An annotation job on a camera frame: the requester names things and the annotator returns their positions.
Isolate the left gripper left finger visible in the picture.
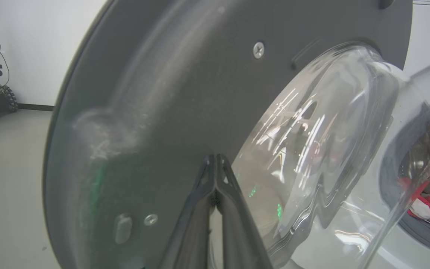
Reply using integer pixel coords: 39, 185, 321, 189
159, 155, 216, 269

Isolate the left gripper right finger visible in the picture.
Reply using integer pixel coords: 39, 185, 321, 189
215, 154, 274, 269

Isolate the black round washer door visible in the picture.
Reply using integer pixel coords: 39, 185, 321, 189
43, 0, 430, 269

